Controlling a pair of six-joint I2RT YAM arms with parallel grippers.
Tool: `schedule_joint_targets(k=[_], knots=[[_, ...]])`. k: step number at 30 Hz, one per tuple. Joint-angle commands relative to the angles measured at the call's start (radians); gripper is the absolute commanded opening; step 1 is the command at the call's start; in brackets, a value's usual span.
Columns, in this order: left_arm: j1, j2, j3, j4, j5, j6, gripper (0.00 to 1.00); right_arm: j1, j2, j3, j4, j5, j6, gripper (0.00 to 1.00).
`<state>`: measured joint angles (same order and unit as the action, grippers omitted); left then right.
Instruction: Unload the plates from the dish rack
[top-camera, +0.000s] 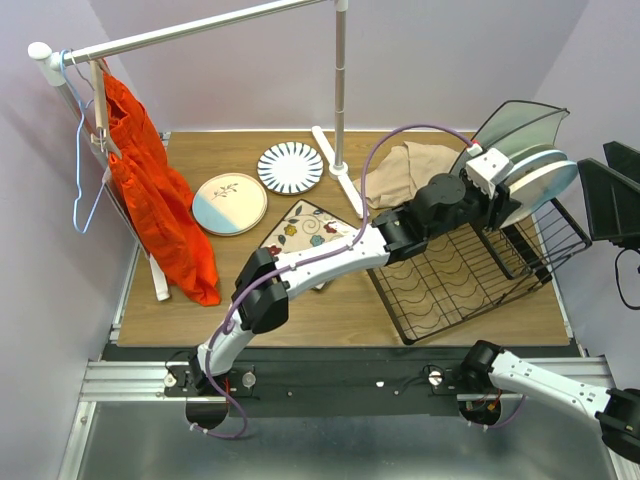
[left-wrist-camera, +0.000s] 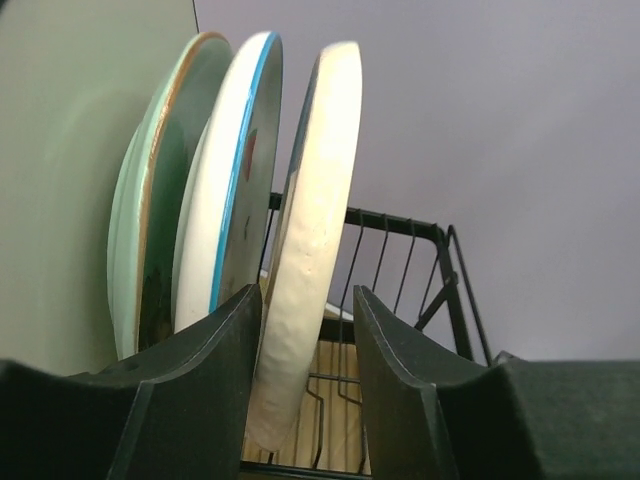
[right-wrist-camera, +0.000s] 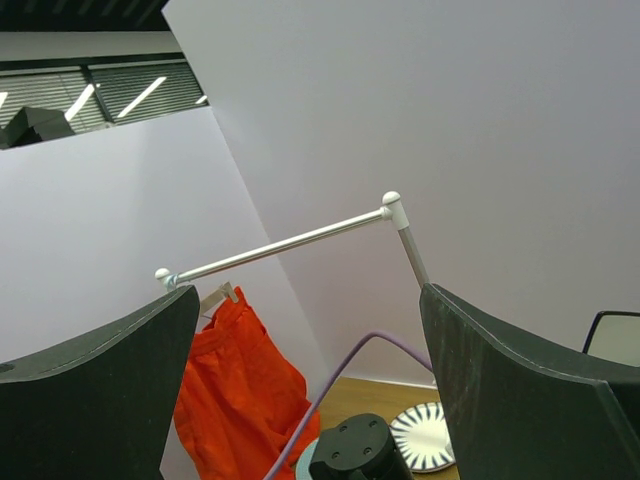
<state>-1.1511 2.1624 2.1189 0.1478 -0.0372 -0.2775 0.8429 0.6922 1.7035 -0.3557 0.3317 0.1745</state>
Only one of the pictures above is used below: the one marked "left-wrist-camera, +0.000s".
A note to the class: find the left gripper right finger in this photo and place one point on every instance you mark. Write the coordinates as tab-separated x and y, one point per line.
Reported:
432	414

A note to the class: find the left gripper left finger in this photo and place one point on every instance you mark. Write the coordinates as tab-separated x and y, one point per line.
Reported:
174	411

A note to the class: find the cream and teal plate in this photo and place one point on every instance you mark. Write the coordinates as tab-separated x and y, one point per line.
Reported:
307	240

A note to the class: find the white blue rimmed plate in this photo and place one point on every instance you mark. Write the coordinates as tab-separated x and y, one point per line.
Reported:
225	206

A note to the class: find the green round plate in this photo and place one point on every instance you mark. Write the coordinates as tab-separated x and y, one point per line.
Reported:
149	192

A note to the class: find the black wire dish rack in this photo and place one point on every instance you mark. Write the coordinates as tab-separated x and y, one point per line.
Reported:
418	271

